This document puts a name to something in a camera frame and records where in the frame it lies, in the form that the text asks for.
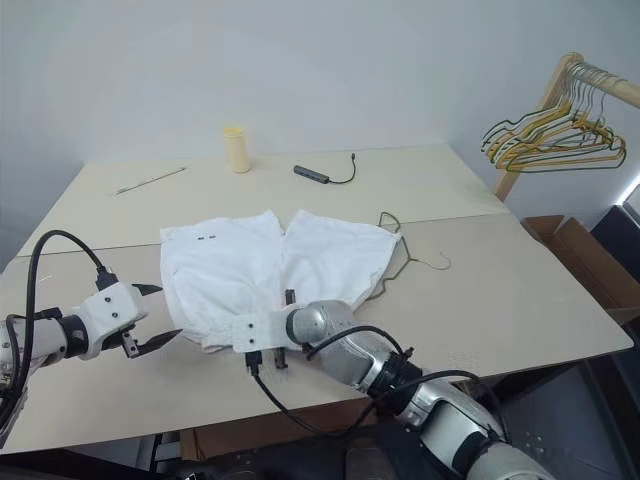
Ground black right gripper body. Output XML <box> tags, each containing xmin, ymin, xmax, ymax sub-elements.
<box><xmin>272</xmin><ymin>287</ymin><xmax>298</xmax><ymax>372</ymax></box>

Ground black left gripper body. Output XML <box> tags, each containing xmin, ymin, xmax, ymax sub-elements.
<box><xmin>117</xmin><ymin>325</ymin><xmax>144</xmax><ymax>360</ymax></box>

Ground white polo shirt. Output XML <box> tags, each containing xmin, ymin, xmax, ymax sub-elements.
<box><xmin>159</xmin><ymin>208</ymin><xmax>402</xmax><ymax>355</ymax></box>

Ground grey wire hanger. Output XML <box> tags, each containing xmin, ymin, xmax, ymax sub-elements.
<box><xmin>372</xmin><ymin>211</ymin><xmax>452</xmax><ymax>297</ymax></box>

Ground thin wooden stick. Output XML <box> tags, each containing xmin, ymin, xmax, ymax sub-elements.
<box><xmin>114</xmin><ymin>166</ymin><xmax>188</xmax><ymax>197</ymax></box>

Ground brown cardboard sheet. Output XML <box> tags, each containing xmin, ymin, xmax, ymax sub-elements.
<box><xmin>178</xmin><ymin>409</ymin><xmax>382</xmax><ymax>462</ymax></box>

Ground cream plastic bottle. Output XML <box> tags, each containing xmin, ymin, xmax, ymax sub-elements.
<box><xmin>222</xmin><ymin>125</ymin><xmax>252</xmax><ymax>175</ymax></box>

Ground brown cardboard box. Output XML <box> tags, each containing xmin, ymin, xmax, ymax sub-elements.
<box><xmin>521</xmin><ymin>214</ymin><xmax>640</xmax><ymax>327</ymax></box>

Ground black metal cabinet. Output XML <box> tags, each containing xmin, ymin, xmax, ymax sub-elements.
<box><xmin>494</xmin><ymin>344</ymin><xmax>640</xmax><ymax>480</ymax></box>

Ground black case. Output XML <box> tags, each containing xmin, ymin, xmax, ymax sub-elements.
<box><xmin>588</xmin><ymin>199</ymin><xmax>640</xmax><ymax>282</ymax></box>

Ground wooden clothes rack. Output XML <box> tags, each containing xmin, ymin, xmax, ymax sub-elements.
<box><xmin>493</xmin><ymin>51</ymin><xmax>640</xmax><ymax>202</ymax></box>

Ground bunch of hangers on rack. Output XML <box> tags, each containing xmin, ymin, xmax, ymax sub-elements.
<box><xmin>492</xmin><ymin>62</ymin><xmax>628</xmax><ymax>174</ymax></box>

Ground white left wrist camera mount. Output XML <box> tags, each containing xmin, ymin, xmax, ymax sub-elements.
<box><xmin>74</xmin><ymin>280</ymin><xmax>151</xmax><ymax>361</ymax></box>

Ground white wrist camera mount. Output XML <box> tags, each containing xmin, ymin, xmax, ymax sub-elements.
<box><xmin>232</xmin><ymin>308</ymin><xmax>296</xmax><ymax>354</ymax></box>
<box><xmin>74</xmin><ymin>280</ymin><xmax>151</xmax><ymax>361</ymax></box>

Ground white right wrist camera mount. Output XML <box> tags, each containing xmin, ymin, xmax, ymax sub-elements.
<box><xmin>232</xmin><ymin>308</ymin><xmax>296</xmax><ymax>354</ymax></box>

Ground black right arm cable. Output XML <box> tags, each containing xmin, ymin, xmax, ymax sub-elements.
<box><xmin>243</xmin><ymin>324</ymin><xmax>507</xmax><ymax>442</ymax></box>

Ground grey usb hub with cable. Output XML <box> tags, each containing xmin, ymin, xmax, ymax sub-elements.
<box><xmin>293</xmin><ymin>153</ymin><xmax>359</xmax><ymax>185</ymax></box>

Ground yellow wire hanger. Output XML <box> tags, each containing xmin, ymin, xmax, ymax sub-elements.
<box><xmin>484</xmin><ymin>62</ymin><xmax>619</xmax><ymax>162</ymax></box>

